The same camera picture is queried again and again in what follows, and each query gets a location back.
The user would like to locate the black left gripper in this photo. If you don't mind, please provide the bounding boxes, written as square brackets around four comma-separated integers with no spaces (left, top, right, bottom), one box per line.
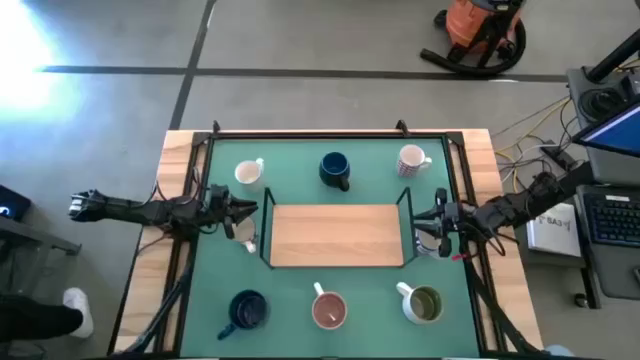
[207,183,259,240]

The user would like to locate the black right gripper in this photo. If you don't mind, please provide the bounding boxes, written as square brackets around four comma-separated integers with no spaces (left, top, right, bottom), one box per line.
[413,187,471,259]

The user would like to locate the beige grey mug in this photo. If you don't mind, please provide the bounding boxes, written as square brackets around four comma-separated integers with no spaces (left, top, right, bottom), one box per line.
[230,215,260,255]

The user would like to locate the white mug dark pattern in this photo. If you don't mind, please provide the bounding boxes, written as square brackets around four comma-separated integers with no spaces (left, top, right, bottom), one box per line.
[414,227,450,261]

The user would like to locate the cream white mug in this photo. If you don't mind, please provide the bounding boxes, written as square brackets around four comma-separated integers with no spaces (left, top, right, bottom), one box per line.
[233,157,265,187]

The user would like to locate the white mug red pattern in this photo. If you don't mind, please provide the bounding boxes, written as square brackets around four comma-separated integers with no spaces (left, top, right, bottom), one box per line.
[396,143,433,179]

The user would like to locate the white mug green inside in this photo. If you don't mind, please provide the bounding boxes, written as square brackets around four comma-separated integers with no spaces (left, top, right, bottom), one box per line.
[395,280,445,325]

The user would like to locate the navy blue wide mug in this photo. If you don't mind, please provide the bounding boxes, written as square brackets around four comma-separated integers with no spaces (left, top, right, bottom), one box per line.
[216,288,271,342]

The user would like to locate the dark blue glossy mug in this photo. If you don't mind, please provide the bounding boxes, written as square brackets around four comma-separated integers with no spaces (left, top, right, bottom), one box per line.
[318,151,352,193]

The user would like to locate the pink mug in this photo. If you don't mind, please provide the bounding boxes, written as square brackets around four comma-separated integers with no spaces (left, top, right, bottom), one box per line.
[310,281,349,331]

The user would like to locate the green table mat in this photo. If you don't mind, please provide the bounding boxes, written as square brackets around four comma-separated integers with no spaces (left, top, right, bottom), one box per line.
[179,137,481,359]

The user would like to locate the white booklet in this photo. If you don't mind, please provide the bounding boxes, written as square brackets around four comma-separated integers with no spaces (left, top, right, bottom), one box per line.
[525,202,583,258]

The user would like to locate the black power strip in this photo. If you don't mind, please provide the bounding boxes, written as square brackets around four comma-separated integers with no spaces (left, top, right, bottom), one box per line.
[539,143,577,171]

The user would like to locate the black keyboard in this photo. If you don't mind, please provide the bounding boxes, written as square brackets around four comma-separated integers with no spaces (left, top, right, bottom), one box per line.
[582,192,640,247]

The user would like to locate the person's white shoe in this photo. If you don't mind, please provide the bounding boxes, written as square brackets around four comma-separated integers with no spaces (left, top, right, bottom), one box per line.
[62,287,95,340]

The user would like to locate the grey equipment cart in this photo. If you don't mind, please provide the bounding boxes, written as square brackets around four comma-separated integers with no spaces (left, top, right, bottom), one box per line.
[566,64,640,301]

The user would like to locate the orange shop vacuum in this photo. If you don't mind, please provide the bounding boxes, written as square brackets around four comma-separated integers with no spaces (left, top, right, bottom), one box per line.
[433,0,526,56]

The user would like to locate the grey metal bench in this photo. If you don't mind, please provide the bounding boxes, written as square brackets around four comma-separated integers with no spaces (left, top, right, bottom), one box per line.
[0,214,83,321]

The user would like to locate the computer monitor blue screen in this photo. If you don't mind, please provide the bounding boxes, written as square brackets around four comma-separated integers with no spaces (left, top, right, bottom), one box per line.
[572,97,640,159]

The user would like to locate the black device blue light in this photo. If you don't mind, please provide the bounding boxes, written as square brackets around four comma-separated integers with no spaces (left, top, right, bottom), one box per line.
[0,183,32,222]

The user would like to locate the person's leg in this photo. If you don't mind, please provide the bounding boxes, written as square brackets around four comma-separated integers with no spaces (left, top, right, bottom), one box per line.
[0,294,84,357]

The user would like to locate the black monitor pole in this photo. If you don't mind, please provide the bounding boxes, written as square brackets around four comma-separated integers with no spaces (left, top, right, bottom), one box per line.
[585,29,640,84]

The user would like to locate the wooden shelf black wire frame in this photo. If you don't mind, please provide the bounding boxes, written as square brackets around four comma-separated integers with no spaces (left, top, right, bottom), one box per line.
[258,186,419,270]

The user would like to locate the black metal table frame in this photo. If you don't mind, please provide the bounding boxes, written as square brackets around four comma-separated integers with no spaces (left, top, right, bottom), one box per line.
[107,119,551,360]

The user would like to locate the black vacuum hose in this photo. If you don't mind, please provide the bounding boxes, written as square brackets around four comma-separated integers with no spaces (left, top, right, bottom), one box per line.
[419,19,527,77]

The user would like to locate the yellow cable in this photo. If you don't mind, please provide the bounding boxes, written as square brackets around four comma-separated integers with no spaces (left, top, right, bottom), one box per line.
[492,97,574,174]

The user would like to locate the coiled black cable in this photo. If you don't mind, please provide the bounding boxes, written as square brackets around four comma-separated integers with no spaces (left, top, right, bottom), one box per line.
[578,85,625,120]

